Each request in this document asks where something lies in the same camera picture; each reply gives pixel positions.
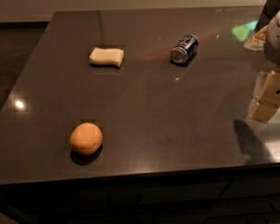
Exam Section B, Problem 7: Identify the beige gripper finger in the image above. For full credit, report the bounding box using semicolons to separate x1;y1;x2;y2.
249;69;280;122

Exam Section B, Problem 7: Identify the pale yellow sponge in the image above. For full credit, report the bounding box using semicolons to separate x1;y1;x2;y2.
89;47;124;67

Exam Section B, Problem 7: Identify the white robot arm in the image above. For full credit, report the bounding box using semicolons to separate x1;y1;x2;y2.
248;10;280;122

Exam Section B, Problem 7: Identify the dark box in corner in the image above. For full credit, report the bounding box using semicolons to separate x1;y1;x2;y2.
254;0;280;32

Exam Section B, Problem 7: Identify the blue soda can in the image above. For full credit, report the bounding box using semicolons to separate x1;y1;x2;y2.
170;35;199;63

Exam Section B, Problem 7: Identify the orange fruit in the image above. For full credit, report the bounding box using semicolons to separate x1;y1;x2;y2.
70;123;103;155

